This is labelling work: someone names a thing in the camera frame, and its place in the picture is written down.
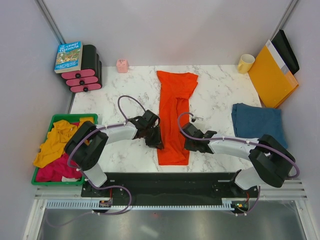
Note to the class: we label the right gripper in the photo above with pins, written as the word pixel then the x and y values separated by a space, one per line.
pixel 187 146

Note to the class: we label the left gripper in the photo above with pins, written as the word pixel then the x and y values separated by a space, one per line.
pixel 157 142

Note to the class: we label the orange t-shirt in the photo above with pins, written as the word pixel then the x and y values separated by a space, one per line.
pixel 175 92

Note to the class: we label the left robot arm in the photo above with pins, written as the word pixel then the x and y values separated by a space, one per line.
pixel 87 144

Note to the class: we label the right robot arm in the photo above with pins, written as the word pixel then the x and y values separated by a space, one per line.
pixel 271 162

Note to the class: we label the folded blue t-shirt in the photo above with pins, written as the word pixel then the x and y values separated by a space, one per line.
pixel 254 122

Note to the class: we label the small pink box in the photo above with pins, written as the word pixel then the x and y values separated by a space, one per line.
pixel 122 66

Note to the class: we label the yellow mug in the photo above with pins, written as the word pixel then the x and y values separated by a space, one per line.
pixel 245 63

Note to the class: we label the orange folder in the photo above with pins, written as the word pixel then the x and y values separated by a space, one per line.
pixel 273 87

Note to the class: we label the green plastic bin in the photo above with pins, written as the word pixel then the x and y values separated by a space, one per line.
pixel 71 118

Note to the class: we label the yellow t-shirt in bin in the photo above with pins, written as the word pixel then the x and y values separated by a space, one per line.
pixel 56 139

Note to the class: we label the magenta t-shirt in bin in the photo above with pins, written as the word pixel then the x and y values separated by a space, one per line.
pixel 57 171

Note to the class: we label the blue treehouse paperback book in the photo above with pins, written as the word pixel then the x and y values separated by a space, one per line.
pixel 68 57

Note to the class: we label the white grey folder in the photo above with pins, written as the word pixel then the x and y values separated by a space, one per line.
pixel 277 58

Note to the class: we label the black folder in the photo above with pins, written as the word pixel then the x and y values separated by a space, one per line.
pixel 283 47

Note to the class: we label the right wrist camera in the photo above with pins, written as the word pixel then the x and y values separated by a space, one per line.
pixel 195 118

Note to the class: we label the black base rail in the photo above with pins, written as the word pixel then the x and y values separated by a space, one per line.
pixel 169 188

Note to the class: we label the grey slotted cable duct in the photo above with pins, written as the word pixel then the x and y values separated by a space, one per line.
pixel 99 204

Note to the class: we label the right aluminium frame post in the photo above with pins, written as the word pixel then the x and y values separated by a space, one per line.
pixel 287 13

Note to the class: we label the aluminium frame post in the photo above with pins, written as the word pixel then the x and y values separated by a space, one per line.
pixel 50 21
pixel 287 13

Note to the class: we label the left aluminium frame post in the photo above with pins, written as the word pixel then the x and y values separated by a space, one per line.
pixel 50 21

